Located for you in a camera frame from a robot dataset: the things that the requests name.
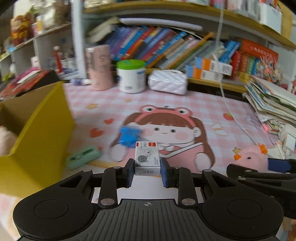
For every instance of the white jar green lid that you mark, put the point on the white jar green lid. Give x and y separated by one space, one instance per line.
131 76

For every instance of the blue hair clip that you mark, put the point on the blue hair clip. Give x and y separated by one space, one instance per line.
129 136

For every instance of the cartoon figure gift box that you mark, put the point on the cartoon figure gift box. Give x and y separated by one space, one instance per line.
21 29

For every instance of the large pink plush toy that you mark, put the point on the large pink plush toy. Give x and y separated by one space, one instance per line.
7 140

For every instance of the white power strip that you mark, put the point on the white power strip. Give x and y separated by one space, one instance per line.
284 130

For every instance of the pink cylindrical container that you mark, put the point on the pink cylindrical container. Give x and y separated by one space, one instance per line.
99 67

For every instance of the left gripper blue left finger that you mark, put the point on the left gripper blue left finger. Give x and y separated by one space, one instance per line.
113 179

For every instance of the white staples box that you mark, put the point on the white staples box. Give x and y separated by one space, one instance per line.
147 161

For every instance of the white quilted pouch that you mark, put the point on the white quilted pouch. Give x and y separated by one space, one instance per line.
170 81

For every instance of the small pink plush toy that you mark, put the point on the small pink plush toy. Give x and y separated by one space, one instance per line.
253 157

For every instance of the pink checkered cartoon desk mat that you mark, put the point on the pink checkered cartoon desk mat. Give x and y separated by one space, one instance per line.
226 209

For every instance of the row of colourful books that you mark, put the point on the row of colourful books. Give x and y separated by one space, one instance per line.
166 48

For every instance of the orange blue white box upper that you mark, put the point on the orange blue white box upper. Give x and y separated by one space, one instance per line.
213 66

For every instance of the white charger plug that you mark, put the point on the white charger plug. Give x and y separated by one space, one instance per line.
289 145

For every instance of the white wooden bookshelf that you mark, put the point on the white wooden bookshelf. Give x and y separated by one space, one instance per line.
169 14

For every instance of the red tube bottle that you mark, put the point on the red tube bottle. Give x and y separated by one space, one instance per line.
58 61

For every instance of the yellow cardboard box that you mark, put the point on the yellow cardboard box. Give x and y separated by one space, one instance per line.
43 123

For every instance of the stack of papers and booklets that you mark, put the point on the stack of papers and booklets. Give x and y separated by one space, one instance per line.
274 106

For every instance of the red boxed book set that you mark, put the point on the red boxed book set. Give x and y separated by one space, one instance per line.
251 58

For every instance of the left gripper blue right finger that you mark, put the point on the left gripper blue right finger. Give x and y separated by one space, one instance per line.
180 178

